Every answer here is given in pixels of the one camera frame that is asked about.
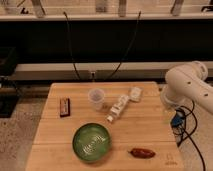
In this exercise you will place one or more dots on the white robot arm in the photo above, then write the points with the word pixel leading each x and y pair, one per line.
pixel 187 81

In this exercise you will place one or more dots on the green ceramic bowl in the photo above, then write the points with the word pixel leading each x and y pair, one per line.
pixel 91 142

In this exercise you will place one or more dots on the clear plastic cup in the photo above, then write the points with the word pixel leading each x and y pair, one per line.
pixel 96 98

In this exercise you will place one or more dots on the white plastic bottle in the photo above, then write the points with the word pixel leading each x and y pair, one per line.
pixel 117 108

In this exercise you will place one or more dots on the small white box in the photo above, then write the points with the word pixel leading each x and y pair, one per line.
pixel 135 94

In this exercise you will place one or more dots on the dark red chocolate bar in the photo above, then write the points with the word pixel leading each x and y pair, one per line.
pixel 64 107

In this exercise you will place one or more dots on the blue connector plug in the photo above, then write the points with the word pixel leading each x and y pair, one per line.
pixel 177 120

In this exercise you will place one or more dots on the black box at left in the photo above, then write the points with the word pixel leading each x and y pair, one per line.
pixel 8 63

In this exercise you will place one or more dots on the white wall outlet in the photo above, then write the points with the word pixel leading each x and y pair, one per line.
pixel 92 74

